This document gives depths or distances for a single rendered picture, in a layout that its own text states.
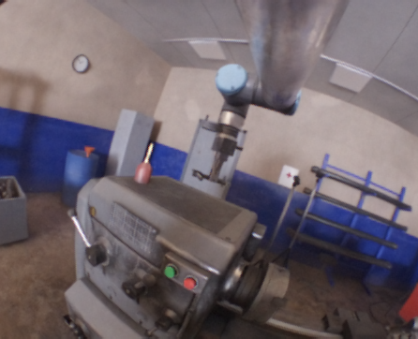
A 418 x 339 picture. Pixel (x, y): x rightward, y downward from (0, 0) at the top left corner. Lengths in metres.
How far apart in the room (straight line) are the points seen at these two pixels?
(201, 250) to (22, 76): 3.26
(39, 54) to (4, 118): 1.07
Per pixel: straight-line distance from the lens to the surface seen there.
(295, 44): 0.15
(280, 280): 0.70
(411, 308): 3.92
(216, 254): 0.47
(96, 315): 0.88
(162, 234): 0.51
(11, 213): 2.28
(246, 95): 0.51
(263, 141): 3.71
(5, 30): 3.44
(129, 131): 3.80
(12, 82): 3.33
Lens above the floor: 1.54
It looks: 6 degrees down
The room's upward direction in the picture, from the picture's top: 18 degrees clockwise
